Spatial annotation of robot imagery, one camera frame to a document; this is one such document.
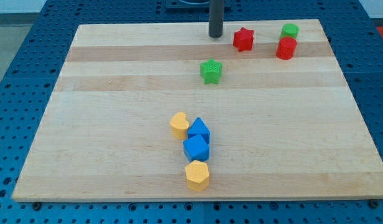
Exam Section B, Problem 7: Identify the red star block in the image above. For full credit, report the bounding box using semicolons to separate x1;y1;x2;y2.
233;27;254;52

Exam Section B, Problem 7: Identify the green star block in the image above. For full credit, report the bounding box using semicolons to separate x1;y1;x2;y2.
200;58;223;85

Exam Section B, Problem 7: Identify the blue triangle block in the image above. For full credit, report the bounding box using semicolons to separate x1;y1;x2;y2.
187;117;211;144

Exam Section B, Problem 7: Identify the yellow heart block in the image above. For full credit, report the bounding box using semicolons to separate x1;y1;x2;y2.
170;112;190;140

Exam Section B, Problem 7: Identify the blue cube block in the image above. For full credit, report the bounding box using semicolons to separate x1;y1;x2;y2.
183;134;210;162

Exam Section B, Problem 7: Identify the wooden board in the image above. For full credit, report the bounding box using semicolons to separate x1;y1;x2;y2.
12;19;383;202

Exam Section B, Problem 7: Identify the yellow hexagon block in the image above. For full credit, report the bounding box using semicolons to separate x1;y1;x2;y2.
185;160;210;192

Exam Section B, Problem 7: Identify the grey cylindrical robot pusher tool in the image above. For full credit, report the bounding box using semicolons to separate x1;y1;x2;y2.
208;0;224;39

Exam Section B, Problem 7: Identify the red cylinder block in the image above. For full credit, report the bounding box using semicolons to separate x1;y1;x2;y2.
276;37;297;60

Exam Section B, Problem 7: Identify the green cylinder block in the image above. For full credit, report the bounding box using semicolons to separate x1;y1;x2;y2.
280;23;299;39

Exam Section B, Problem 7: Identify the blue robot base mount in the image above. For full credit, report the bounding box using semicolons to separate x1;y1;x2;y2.
165;0;233;13

